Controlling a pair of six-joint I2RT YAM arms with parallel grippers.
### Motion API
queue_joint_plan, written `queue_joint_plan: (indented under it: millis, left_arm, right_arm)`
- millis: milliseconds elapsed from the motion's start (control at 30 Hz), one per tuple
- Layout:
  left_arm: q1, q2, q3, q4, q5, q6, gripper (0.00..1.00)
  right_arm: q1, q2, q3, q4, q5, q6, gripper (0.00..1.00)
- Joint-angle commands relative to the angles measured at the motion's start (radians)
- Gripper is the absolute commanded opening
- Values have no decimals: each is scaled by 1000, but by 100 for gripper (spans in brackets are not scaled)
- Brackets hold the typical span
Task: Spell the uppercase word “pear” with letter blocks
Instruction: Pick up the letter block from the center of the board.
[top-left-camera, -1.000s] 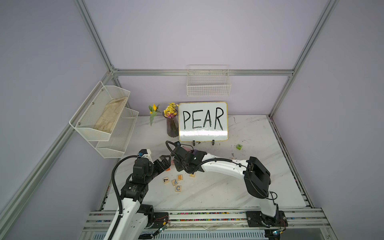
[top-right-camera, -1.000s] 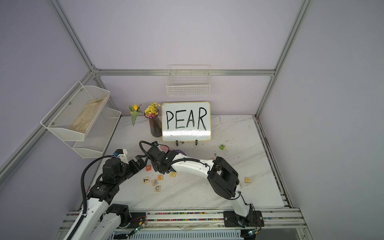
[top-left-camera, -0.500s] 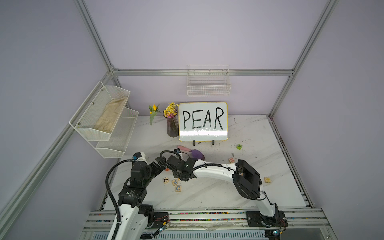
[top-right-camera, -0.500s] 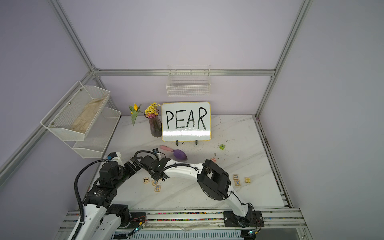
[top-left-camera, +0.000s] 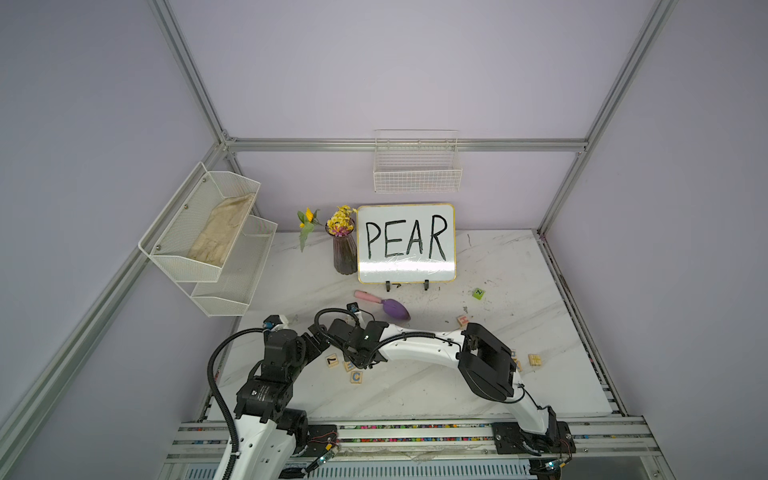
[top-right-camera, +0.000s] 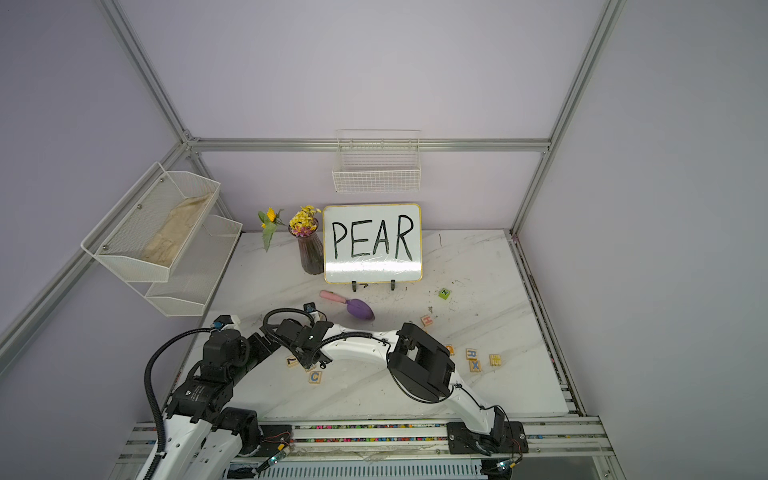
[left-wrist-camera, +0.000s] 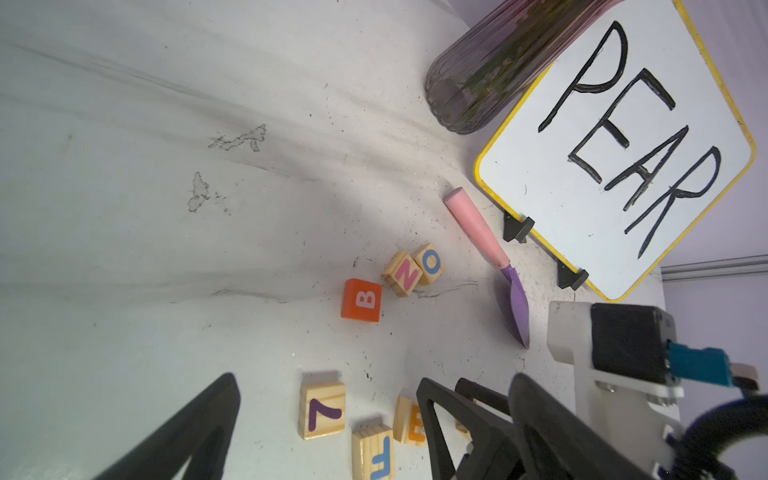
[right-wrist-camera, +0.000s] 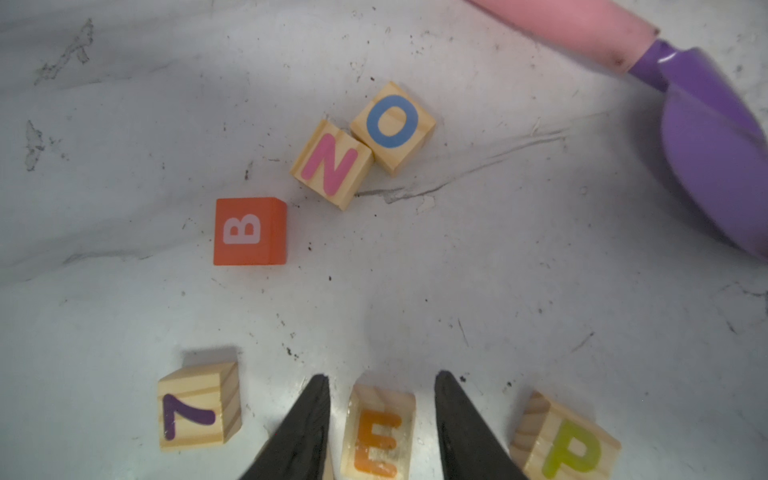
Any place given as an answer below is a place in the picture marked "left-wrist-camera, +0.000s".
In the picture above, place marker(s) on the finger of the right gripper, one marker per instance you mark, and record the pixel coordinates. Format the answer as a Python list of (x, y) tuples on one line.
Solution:
[(462, 432), (477, 393)]

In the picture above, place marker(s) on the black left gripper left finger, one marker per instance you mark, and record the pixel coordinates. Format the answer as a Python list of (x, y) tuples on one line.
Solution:
[(194, 441)]

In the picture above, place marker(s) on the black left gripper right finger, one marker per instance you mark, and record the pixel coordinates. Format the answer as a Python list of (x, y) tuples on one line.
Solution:
[(554, 444)]

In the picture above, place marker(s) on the wooden letter E block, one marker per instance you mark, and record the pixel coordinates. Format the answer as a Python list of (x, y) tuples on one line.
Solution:
[(408, 424)]

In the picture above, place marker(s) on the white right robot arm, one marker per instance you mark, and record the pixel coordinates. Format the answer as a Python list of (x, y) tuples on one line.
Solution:
[(698, 452)]

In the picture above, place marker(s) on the wooden letter F block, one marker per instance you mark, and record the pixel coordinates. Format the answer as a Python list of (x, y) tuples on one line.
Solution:
[(373, 454)]

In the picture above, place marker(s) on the wooden letter O block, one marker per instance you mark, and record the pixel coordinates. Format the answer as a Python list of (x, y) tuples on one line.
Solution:
[(429, 261)]

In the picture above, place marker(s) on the wooden letter N block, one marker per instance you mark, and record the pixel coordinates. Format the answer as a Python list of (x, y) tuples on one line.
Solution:
[(402, 274)]

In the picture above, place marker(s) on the orange letter B block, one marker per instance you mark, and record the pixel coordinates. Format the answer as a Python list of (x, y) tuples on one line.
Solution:
[(362, 301)]

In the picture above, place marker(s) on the wooden number 7 block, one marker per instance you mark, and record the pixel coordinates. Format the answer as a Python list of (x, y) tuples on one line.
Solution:
[(322, 410)]

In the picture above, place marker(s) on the yellow framed whiteboard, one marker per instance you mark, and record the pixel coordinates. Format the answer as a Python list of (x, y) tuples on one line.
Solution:
[(620, 146)]

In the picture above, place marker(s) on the ribbed glass vase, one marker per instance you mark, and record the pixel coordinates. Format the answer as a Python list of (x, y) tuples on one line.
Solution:
[(498, 59)]

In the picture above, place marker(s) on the pink handled purple shovel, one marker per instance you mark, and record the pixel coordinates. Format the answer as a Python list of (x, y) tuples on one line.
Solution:
[(479, 232)]

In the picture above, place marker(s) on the aluminium cage frame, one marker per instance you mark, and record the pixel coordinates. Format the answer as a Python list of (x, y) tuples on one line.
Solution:
[(715, 269)]

